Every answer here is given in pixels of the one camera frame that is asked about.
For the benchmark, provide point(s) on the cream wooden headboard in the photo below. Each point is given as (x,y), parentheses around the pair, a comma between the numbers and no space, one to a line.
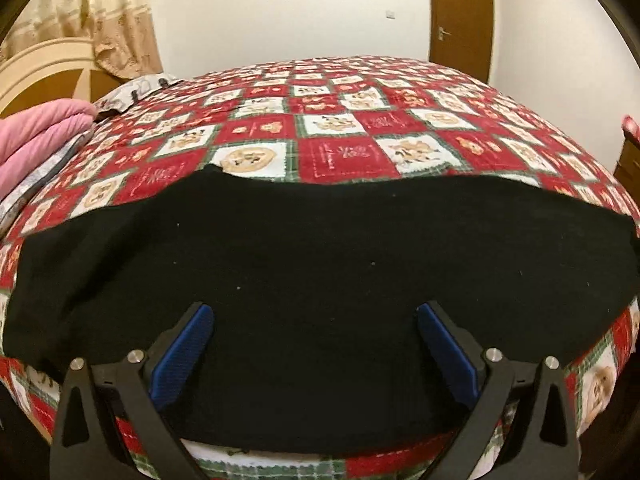
(45,65)

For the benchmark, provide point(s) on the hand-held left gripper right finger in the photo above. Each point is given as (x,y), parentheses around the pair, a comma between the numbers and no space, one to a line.
(447,355)

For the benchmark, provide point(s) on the grey patterned pillow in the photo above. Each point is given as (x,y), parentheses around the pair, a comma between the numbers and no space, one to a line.
(135,90)
(35,187)

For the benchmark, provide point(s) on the beige patterned curtain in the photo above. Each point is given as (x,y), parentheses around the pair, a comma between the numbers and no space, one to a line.
(120,20)

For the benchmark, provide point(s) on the wooden bedside cabinet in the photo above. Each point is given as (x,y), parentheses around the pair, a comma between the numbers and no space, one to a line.
(629,170)

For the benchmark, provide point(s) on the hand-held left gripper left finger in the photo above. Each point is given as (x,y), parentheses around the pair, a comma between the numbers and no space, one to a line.
(182,355)

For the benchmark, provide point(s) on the brown wooden door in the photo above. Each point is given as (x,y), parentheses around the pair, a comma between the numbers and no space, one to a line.
(460,10)

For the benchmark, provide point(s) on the red checkered bear bedsheet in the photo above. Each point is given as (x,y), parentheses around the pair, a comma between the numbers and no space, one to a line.
(330,150)

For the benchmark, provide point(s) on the pink folded blanket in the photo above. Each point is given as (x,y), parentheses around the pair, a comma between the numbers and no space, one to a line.
(30,135)

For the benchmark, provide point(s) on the black pants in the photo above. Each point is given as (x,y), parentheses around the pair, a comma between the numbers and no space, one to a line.
(320,285)

